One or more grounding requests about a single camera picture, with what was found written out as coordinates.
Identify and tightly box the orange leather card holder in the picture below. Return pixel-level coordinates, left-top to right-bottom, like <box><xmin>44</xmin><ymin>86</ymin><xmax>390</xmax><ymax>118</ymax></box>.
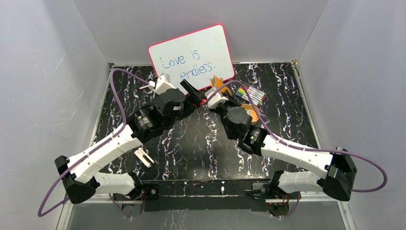
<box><xmin>210</xmin><ymin>75</ymin><xmax>232</xmax><ymax>96</ymax></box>

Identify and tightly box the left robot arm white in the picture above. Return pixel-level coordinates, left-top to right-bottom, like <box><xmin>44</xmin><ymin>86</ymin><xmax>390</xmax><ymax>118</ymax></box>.
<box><xmin>55</xmin><ymin>80</ymin><xmax>206</xmax><ymax>204</ymax></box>

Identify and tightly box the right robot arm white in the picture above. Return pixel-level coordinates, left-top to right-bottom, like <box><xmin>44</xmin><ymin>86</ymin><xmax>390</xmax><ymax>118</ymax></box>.
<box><xmin>208</xmin><ymin>99</ymin><xmax>357</xmax><ymax>201</ymax></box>

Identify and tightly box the orange oval tray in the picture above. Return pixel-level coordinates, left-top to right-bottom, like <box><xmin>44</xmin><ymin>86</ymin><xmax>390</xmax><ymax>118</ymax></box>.
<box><xmin>241</xmin><ymin>104</ymin><xmax>259</xmax><ymax>125</ymax></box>

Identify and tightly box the pack of coloured markers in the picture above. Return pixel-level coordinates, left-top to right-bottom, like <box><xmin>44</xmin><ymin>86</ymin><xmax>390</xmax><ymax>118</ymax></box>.
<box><xmin>235</xmin><ymin>84</ymin><xmax>266</xmax><ymax>106</ymax></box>

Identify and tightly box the pink framed whiteboard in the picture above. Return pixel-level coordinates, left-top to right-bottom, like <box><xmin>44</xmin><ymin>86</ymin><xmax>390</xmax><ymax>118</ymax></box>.
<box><xmin>148</xmin><ymin>23</ymin><xmax>235</xmax><ymax>93</ymax></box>

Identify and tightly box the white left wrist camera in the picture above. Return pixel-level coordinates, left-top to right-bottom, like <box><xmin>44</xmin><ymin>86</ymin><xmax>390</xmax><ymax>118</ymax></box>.
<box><xmin>139</xmin><ymin>73</ymin><xmax>175</xmax><ymax>94</ymax></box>

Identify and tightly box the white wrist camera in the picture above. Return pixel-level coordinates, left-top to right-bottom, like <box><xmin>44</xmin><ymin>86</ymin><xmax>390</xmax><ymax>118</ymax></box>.
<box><xmin>204</xmin><ymin>88</ymin><xmax>228</xmax><ymax>109</ymax></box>
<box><xmin>139</xmin><ymin>73</ymin><xmax>175</xmax><ymax>94</ymax></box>

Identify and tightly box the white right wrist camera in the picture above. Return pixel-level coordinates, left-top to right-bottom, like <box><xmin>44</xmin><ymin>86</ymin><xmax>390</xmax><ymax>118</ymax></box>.
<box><xmin>204</xmin><ymin>88</ymin><xmax>228</xmax><ymax>109</ymax></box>

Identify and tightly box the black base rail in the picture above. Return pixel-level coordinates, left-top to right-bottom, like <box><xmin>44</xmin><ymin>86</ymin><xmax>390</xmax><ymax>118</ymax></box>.
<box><xmin>111</xmin><ymin>179</ymin><xmax>302</xmax><ymax>213</ymax></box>

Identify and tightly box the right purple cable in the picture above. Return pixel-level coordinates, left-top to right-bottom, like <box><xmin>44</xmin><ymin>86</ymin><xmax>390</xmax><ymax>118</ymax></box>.
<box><xmin>203</xmin><ymin>80</ymin><xmax>388</xmax><ymax>193</ymax></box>

